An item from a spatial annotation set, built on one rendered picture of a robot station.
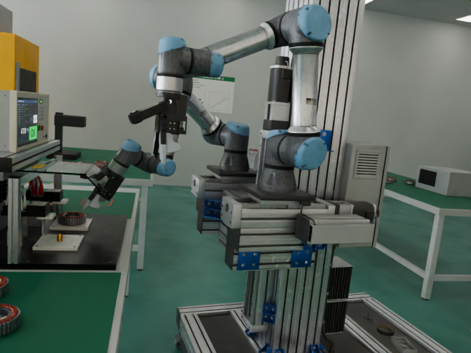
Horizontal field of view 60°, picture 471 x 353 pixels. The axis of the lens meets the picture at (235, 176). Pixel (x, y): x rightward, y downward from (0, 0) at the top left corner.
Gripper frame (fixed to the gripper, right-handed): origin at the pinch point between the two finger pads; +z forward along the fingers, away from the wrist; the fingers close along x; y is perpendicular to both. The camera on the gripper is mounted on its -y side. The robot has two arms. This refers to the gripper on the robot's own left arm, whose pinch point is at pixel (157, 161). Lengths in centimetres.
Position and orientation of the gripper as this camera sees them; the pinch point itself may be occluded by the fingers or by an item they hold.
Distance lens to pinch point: 121.7
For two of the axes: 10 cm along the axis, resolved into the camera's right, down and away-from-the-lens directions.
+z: -0.9, 9.8, 1.5
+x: -3.3, -1.8, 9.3
